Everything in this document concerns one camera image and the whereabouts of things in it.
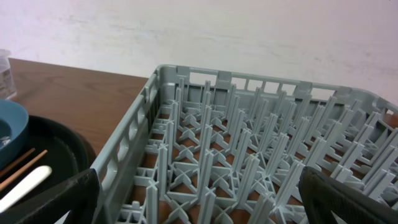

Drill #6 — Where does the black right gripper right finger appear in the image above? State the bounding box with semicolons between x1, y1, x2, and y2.
298;166;397;224

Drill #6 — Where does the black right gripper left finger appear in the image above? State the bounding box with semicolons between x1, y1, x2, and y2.
1;169;100;224

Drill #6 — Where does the grey dishwasher rack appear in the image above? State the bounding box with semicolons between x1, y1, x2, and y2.
92;65;397;223

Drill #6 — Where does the black round tray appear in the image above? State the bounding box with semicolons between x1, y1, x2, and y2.
1;115;95;210

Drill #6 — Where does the white plastic knife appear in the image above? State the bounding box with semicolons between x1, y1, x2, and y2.
1;166;52;213

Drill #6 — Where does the wooden chopstick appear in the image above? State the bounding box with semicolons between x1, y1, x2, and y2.
0;148;35;177
1;150;48;191

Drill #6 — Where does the dark blue plate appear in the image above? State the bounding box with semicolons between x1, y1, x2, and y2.
1;100;29;169

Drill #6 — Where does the clear plastic bin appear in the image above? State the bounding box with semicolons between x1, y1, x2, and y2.
1;49;17;100

